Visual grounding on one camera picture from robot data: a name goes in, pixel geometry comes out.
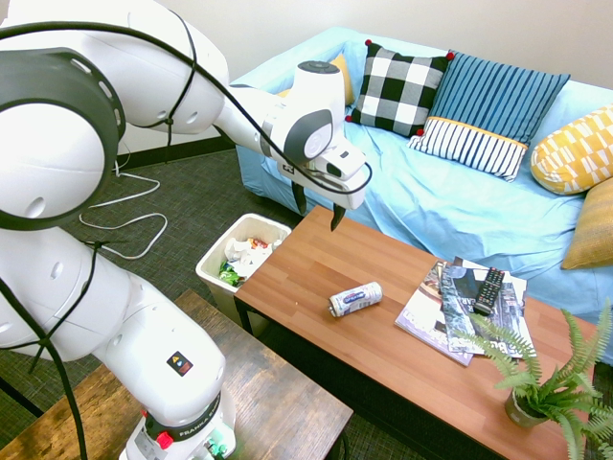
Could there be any yellow white patterned pillow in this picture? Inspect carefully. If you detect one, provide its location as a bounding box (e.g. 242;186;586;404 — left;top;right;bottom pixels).
530;103;613;196

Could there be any mustard knitted pillow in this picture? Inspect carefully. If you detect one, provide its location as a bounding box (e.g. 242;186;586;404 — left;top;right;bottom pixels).
560;177;613;271

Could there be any stack of magazines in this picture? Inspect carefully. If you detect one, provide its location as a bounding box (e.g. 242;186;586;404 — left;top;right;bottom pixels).
394;261;475;368

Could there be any black remote control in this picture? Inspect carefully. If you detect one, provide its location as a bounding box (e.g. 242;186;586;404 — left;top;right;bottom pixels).
473;266;507;316

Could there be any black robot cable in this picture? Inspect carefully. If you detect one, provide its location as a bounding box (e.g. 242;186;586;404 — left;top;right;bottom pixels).
0;9;374;460

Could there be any crumpled trash in bin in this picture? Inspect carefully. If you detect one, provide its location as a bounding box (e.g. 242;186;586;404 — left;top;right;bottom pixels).
217;236;284;288

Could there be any rustic wooden robot stand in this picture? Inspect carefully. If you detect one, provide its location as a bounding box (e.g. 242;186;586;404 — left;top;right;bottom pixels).
0;287;354;460

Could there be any dark cover magazine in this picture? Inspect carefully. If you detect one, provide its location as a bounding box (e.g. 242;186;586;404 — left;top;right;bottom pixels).
439;261;535;359

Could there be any yellow pillow behind arm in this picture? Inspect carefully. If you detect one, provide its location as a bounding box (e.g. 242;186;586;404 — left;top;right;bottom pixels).
277;52;356;107

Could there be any light blue covered sofa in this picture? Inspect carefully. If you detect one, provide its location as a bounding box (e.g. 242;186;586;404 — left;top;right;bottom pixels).
229;26;613;365

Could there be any potted green fern plant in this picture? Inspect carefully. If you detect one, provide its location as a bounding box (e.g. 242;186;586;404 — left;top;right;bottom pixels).
454;297;613;460

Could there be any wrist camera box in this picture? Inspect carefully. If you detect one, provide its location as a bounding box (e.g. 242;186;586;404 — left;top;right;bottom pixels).
319;143;367;179

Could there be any wooden coffee table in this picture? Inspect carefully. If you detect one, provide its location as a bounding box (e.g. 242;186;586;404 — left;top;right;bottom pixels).
233;205;600;460

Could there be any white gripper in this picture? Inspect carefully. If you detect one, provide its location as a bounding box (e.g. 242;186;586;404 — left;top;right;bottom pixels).
280;134;368;233

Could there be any black white checkered pillow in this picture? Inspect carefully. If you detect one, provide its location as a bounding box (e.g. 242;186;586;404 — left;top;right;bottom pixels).
344;38;455;138

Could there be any white cable on floor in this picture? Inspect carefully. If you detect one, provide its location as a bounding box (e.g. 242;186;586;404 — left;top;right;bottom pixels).
79;160;169;260

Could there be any white crushed drink can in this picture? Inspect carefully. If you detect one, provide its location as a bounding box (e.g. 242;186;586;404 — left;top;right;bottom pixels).
328;281;384;317

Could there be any blue striped pillow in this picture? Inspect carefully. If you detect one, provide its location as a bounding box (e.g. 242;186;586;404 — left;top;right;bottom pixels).
406;51;572;183

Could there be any white plastic trash bin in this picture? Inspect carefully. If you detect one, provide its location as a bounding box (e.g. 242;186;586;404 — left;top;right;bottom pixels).
194;213;293;336

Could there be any magazine under stack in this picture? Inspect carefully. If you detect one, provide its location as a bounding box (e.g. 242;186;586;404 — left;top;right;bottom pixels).
451;256;528;336

